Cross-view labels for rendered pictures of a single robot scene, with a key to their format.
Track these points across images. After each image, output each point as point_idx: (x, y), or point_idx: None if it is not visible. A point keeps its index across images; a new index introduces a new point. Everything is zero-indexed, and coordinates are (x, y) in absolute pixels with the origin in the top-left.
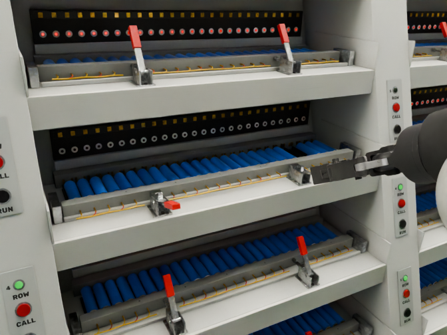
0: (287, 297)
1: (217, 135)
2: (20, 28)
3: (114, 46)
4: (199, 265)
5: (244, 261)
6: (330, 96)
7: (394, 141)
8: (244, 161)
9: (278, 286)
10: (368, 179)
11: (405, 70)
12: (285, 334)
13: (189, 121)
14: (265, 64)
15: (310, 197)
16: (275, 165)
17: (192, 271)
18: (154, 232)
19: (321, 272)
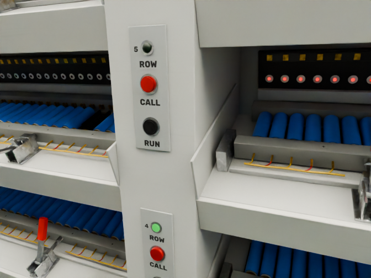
0: (8, 269)
1: (53, 81)
2: None
3: None
4: (15, 197)
5: (35, 213)
6: (43, 49)
7: (143, 146)
8: (24, 116)
9: (25, 253)
10: (101, 192)
11: (180, 3)
12: None
13: (20, 63)
14: (17, 0)
15: (22, 181)
16: (17, 129)
17: (4, 199)
18: None
19: (67, 270)
